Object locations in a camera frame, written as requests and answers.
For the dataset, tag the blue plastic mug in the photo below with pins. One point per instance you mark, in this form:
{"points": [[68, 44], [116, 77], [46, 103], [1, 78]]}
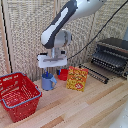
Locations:
{"points": [[48, 82]]}

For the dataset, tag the red bowl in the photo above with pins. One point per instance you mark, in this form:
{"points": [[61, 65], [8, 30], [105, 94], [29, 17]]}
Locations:
{"points": [[63, 74]]}

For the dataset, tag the woven folding screen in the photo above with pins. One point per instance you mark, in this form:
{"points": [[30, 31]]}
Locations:
{"points": [[23, 36]]}

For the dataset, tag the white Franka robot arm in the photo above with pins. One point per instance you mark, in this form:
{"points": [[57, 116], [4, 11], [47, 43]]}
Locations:
{"points": [[61, 26]]}

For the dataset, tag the yellow red food box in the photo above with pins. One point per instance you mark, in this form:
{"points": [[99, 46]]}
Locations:
{"points": [[77, 79]]}

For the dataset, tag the black toaster oven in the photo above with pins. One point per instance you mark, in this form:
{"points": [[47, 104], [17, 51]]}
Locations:
{"points": [[115, 46]]}

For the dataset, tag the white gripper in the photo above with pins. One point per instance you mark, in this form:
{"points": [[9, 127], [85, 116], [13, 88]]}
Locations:
{"points": [[51, 60]]}

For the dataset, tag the black oven door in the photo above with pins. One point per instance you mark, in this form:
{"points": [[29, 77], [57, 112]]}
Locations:
{"points": [[95, 74]]}

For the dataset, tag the red plastic shopping basket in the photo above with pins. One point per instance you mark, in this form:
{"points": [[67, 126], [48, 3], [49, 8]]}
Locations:
{"points": [[18, 96]]}

